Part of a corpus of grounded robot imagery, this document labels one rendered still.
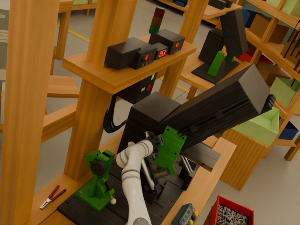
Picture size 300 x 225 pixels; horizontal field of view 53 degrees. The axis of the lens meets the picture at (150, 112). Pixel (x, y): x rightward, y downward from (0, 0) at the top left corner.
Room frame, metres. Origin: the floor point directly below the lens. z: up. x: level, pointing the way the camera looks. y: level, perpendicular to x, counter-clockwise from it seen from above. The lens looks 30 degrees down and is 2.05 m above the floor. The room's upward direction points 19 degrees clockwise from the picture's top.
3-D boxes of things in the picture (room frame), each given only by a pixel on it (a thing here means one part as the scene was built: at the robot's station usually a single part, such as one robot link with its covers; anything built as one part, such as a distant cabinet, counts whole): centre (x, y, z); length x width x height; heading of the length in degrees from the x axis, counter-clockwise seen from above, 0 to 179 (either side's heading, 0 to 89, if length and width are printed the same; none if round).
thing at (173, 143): (1.27, -0.16, 1.17); 0.13 x 0.12 x 0.20; 161
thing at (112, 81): (1.44, 0.12, 1.52); 0.90 x 0.25 x 0.04; 161
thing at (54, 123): (1.48, 0.23, 1.23); 1.30 x 0.05 x 0.09; 161
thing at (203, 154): (1.40, -0.24, 1.11); 0.39 x 0.16 x 0.03; 71
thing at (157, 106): (1.50, -0.03, 1.07); 0.30 x 0.18 x 0.34; 161
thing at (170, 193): (1.36, -0.12, 0.89); 1.10 x 0.42 x 0.02; 161
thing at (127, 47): (1.15, 0.18, 1.59); 0.15 x 0.07 x 0.07; 161
